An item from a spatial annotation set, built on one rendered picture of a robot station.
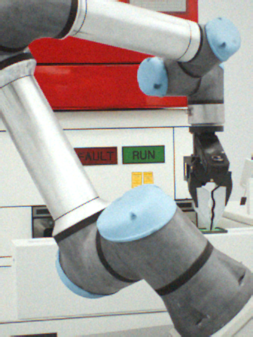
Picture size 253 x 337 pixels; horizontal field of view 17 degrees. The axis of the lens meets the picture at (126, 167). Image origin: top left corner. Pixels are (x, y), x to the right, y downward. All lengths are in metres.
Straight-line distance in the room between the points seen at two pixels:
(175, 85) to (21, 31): 0.39
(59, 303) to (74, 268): 0.26
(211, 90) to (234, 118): 2.23
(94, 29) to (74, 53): 0.80
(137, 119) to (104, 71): 0.17
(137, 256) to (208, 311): 0.13
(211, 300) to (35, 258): 0.45
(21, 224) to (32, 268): 0.63
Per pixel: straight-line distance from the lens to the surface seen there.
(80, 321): 1.70
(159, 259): 1.31
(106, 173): 2.30
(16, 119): 1.45
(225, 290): 1.33
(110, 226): 1.31
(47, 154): 1.43
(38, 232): 2.28
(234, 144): 3.98
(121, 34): 1.48
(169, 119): 2.34
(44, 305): 1.68
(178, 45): 1.54
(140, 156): 2.32
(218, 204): 1.77
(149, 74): 1.67
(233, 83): 3.98
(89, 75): 2.25
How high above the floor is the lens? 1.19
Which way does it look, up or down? 3 degrees down
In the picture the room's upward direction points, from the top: 1 degrees counter-clockwise
